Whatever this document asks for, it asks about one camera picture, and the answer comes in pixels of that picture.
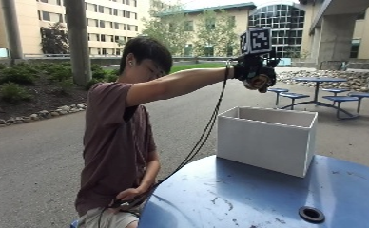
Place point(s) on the brown soft toy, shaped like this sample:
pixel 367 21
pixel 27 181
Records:
pixel 258 83

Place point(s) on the blue picnic seat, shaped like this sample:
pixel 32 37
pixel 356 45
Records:
pixel 294 95
pixel 360 95
pixel 278 91
pixel 340 99

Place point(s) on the blue picnic table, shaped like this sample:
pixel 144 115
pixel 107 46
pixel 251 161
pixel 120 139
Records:
pixel 318 80

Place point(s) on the white marker cube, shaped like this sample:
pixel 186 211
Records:
pixel 258 40

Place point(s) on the blue stool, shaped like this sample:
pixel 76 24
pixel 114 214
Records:
pixel 75 224

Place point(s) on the glass front building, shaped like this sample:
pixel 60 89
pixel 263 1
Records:
pixel 279 25

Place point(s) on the the person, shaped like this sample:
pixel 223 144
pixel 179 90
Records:
pixel 112 142

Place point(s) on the grey rock pile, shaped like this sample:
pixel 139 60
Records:
pixel 344 79

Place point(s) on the concrete column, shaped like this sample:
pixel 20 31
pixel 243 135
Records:
pixel 335 41

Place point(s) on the green tree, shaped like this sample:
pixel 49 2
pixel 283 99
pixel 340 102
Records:
pixel 214 31

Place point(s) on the white open box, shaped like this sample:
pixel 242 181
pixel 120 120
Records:
pixel 260 145

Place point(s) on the row of border stones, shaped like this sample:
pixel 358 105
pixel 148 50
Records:
pixel 36 115

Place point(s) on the beige building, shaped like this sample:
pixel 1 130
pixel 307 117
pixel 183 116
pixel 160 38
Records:
pixel 108 25

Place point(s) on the green shrub bed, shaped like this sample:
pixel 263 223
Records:
pixel 24 77

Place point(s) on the thick grey pole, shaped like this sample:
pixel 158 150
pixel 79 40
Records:
pixel 78 41

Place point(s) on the thin grey pole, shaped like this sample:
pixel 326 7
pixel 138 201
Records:
pixel 12 28

